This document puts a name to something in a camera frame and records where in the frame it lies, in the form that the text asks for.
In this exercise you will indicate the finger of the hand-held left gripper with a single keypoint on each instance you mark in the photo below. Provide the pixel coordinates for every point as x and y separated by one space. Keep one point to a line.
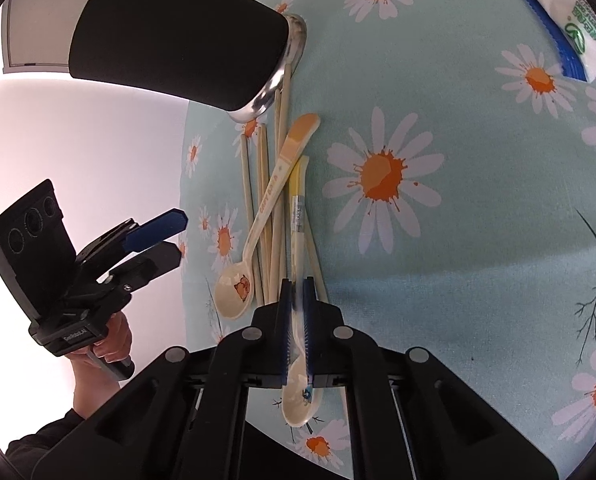
155 227
150 262

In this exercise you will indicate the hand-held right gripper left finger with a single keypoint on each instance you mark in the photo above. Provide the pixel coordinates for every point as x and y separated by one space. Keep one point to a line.
286 325

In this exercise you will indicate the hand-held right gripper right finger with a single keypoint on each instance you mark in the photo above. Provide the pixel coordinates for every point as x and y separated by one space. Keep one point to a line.
309 325

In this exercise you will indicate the pile of bamboo chopsticks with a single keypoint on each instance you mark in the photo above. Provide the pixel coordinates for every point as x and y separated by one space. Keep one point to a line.
263 170

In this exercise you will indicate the black cup with steel rim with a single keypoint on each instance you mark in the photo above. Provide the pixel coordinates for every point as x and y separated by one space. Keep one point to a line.
178 35

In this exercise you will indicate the person's left forearm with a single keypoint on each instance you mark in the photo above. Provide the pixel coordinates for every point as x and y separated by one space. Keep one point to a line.
53 430

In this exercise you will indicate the person's left hand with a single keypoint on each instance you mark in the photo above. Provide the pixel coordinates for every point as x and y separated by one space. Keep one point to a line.
114 340

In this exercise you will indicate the light blue daisy tablecloth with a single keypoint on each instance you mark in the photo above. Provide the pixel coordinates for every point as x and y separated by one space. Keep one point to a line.
452 285

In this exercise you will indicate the grey cabinet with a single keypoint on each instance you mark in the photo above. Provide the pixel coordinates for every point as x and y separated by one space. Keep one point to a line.
33 25

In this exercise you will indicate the white and blue salt bag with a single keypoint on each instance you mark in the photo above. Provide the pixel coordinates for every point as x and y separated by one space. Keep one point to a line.
577 20

